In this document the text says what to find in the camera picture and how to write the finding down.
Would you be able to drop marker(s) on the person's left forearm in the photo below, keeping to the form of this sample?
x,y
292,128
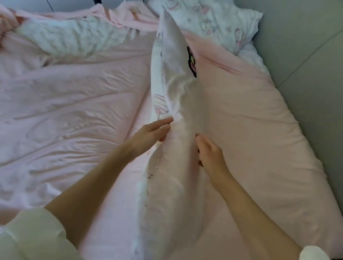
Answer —
x,y
89,190

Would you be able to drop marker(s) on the person's right forearm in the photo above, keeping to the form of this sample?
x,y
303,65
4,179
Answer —
x,y
254,219

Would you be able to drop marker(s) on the person's right hand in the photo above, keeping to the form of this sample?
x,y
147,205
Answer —
x,y
211,157

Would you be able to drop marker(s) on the pink bed sheet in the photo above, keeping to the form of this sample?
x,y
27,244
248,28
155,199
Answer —
x,y
254,141

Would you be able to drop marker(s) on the grey padded headboard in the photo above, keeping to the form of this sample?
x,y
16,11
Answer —
x,y
323,71

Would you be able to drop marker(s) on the person's left thumb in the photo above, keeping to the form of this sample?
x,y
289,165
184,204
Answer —
x,y
163,121

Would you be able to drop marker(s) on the pink and white duvet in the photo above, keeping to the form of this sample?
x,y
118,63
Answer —
x,y
60,32

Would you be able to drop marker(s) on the person's right fingers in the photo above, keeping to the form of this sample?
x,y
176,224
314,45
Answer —
x,y
200,144

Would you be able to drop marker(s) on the white printed pillow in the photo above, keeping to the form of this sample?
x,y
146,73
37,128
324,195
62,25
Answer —
x,y
172,154

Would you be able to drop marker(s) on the person's left hand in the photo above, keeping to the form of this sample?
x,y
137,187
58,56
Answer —
x,y
146,135

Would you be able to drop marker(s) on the white cartoon print pillow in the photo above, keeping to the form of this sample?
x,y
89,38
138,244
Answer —
x,y
209,14

